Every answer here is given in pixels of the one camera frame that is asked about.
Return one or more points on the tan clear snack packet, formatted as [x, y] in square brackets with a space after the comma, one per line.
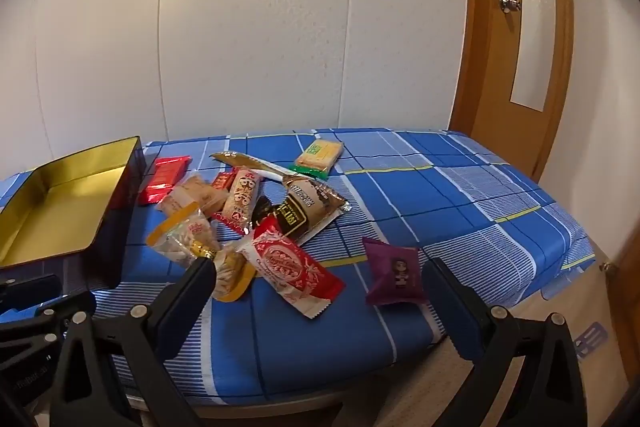
[192, 197]

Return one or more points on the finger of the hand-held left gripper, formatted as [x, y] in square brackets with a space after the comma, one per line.
[55, 309]
[30, 291]

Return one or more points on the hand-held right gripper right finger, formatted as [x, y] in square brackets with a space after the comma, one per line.
[450, 307]

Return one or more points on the clear orange-edged peanut packet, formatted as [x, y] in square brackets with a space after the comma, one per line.
[232, 274]
[185, 232]

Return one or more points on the small red snack packet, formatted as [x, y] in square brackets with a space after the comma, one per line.
[222, 181]

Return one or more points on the brown coffee packet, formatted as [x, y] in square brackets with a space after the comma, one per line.
[310, 202]

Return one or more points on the dark small snack packet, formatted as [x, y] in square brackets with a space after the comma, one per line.
[262, 209]

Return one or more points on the red and white snack packet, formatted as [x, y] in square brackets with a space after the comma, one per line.
[295, 267]

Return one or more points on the wooden cabinet door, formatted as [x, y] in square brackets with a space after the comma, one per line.
[627, 307]

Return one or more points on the blue plaid cloth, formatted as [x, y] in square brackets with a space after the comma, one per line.
[425, 187]

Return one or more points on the green-edged cracker packet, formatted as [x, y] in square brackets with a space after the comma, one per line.
[317, 155]

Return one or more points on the dark tin box gold inside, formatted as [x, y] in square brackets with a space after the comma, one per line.
[65, 202]

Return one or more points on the puffed rice bar packet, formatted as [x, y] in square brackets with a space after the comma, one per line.
[240, 202]

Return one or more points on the purple snack packet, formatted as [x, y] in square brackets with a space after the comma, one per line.
[395, 272]

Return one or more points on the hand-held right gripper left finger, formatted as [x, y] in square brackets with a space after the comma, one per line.
[185, 302]

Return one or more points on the gold and white sachet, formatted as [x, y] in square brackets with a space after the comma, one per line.
[235, 161]

